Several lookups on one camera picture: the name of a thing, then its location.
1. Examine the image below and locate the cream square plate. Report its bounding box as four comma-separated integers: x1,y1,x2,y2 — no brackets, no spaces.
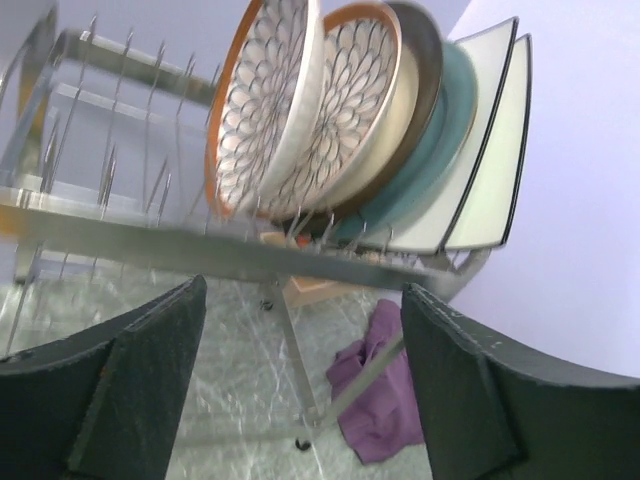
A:
366,17,518,254

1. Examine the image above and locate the dark brown rimmed plate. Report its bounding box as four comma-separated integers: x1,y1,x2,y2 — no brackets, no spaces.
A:
329,1,443,221

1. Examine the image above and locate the steel dish rack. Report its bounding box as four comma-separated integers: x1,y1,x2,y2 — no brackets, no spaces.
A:
0,0,494,451

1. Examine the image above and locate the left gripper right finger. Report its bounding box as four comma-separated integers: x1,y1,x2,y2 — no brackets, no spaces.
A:
401,284,639,479

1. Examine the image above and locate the floral patterned plate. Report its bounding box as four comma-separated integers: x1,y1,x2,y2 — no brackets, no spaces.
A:
205,1,324,216
260,1,402,220

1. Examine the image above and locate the white square plate black rim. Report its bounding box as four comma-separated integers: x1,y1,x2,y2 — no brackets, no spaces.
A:
446,34,532,250

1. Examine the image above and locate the dark teal round plate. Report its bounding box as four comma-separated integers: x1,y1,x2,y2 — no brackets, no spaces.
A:
332,43,477,243

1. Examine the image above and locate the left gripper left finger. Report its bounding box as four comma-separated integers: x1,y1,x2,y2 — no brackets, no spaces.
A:
1,276,207,479

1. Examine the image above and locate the purple cloth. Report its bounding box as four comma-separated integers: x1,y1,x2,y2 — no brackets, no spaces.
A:
326,299,424,465

